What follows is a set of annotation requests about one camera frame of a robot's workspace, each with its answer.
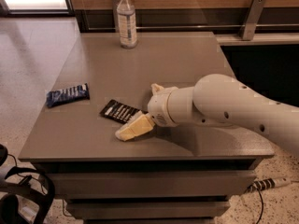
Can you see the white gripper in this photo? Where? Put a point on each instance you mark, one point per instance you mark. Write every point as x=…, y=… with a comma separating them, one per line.
x=158, y=107

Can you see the black rxbar chocolate wrapper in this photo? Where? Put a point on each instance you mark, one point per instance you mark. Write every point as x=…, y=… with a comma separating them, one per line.
x=118, y=111

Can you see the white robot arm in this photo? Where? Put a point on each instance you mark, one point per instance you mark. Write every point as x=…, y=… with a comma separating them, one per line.
x=217, y=99

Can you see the clear plastic water bottle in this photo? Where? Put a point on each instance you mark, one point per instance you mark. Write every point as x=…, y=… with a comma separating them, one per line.
x=127, y=24

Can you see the grey drawer cabinet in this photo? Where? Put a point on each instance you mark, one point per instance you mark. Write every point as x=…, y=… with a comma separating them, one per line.
x=182, y=175

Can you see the blue snack bar wrapper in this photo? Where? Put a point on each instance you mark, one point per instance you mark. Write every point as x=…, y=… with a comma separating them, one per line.
x=68, y=95

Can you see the white power strip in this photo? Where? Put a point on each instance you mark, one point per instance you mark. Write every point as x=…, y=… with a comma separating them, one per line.
x=269, y=183

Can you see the horizontal metal rail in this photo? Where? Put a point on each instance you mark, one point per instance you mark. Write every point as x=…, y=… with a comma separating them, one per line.
x=206, y=27

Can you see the metal rail bracket left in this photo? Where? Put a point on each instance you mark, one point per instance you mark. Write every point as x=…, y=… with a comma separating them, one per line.
x=115, y=14

